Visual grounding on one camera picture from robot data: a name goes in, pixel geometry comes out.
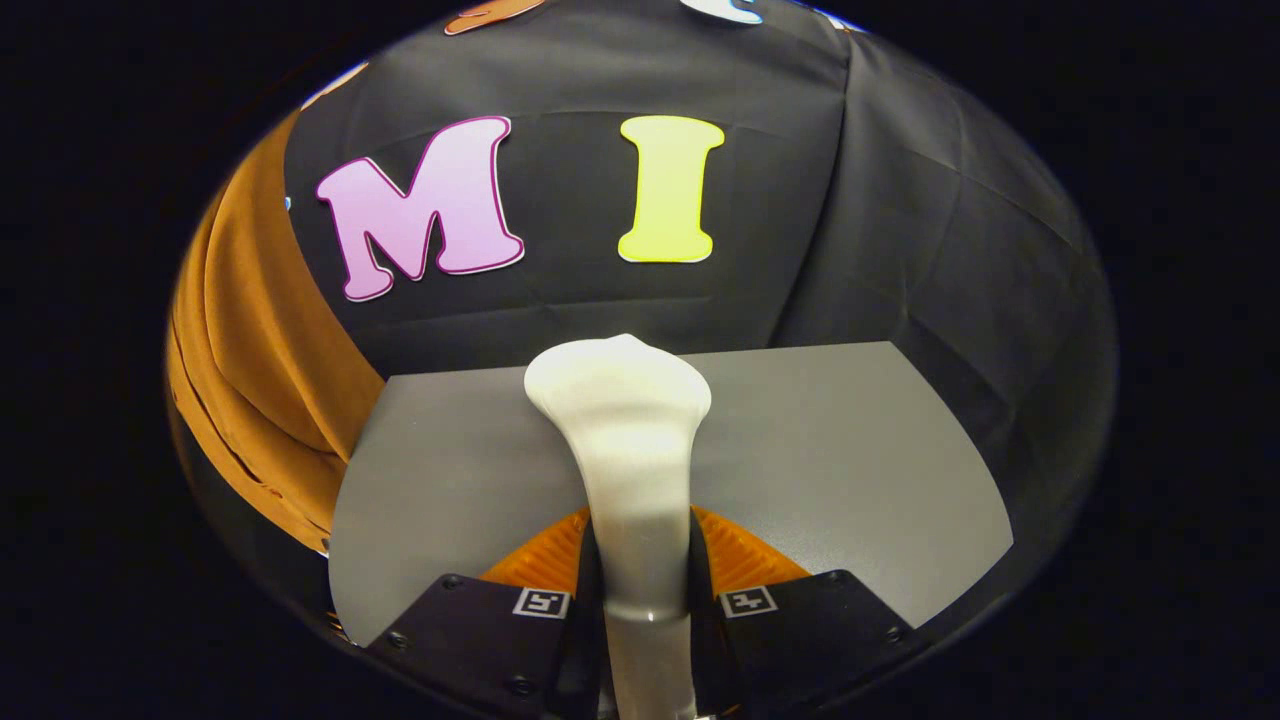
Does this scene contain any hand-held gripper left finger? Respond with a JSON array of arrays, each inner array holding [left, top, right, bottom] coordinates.
[[365, 507, 606, 719]]

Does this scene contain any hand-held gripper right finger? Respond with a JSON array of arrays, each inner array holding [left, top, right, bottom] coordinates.
[[687, 504, 933, 718]]

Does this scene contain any white garment steamer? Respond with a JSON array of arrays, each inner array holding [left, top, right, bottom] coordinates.
[[523, 333, 713, 720]]

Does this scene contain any orange button-up shirt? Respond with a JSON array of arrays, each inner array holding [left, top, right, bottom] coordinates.
[[165, 108, 386, 556]]

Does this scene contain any grey side table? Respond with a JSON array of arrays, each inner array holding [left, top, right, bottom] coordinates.
[[328, 341, 1015, 648]]

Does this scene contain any black backdrop cloth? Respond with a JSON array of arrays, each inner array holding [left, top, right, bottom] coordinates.
[[170, 0, 1119, 641]]

